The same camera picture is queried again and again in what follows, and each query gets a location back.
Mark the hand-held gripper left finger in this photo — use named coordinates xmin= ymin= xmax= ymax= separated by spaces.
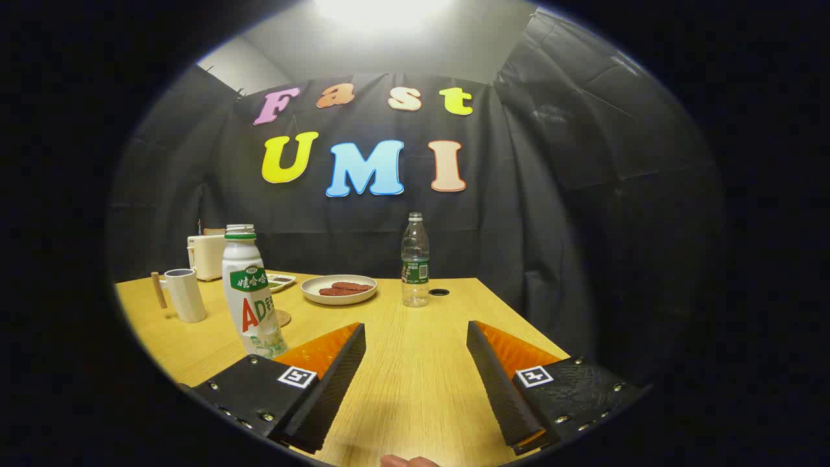
xmin=188 ymin=322 xmax=367 ymax=455

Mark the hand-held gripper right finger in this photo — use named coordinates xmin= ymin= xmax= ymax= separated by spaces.
xmin=466 ymin=320 xmax=651 ymax=457

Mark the white juice bottle green label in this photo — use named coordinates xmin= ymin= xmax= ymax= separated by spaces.
xmin=222 ymin=224 xmax=288 ymax=359

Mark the white cup with wooden handle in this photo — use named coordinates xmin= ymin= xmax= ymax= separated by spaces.
xmin=151 ymin=268 xmax=208 ymax=324

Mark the clear plastic water bottle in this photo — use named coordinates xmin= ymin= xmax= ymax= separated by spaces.
xmin=401 ymin=212 xmax=431 ymax=308

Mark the wooden table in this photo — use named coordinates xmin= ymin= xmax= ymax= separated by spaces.
xmin=115 ymin=271 xmax=571 ymax=467

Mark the white round plate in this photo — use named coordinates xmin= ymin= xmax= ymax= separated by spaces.
xmin=301 ymin=275 xmax=378 ymax=306

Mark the black backdrop cloth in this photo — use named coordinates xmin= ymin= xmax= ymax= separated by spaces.
xmin=107 ymin=13 xmax=724 ymax=383

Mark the cream toaster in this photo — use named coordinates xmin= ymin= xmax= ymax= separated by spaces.
xmin=187 ymin=233 xmax=226 ymax=281

